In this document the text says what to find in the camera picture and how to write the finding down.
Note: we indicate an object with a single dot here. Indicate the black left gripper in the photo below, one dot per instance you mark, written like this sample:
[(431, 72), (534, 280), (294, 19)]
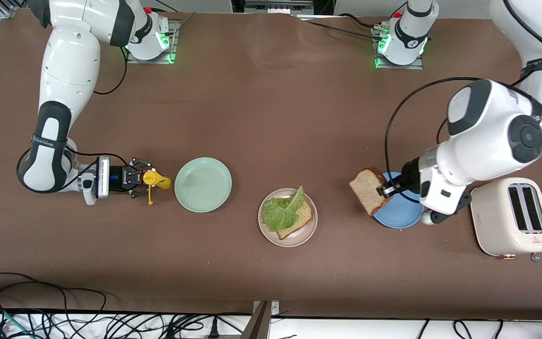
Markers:
[(410, 175)]

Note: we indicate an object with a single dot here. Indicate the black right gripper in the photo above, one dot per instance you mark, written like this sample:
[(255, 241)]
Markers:
[(121, 179)]

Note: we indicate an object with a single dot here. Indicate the yellow mustard squeeze bottle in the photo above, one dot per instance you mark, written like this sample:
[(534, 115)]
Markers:
[(160, 181)]

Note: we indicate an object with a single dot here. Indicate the brown bread slice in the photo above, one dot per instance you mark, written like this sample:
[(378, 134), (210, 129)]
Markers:
[(301, 219), (367, 190)]

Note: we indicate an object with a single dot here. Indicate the green lettuce leaf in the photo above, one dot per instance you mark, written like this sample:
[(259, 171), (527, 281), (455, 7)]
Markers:
[(280, 212)]

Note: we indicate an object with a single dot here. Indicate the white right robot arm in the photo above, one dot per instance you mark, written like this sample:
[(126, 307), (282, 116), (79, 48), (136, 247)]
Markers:
[(68, 66)]

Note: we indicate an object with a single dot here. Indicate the blue plate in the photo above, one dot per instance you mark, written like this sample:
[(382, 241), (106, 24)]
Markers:
[(400, 216)]

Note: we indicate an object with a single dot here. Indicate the mint green plate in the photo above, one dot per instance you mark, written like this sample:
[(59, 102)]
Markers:
[(203, 184)]

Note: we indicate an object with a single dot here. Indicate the beige plate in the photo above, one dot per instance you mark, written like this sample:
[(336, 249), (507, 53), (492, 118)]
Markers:
[(299, 238)]

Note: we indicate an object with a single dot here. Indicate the white two-slot toaster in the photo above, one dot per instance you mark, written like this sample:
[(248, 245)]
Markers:
[(492, 221)]

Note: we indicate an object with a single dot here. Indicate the black power plug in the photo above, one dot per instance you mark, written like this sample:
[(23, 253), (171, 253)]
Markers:
[(213, 329)]

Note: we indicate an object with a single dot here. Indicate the grey metal device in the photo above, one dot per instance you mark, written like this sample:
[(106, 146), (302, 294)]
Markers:
[(278, 5)]

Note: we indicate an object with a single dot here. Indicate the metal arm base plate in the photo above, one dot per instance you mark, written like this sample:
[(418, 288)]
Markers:
[(417, 67), (173, 47)]

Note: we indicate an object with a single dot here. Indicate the metal post with bracket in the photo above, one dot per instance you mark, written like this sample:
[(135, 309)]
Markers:
[(258, 325)]

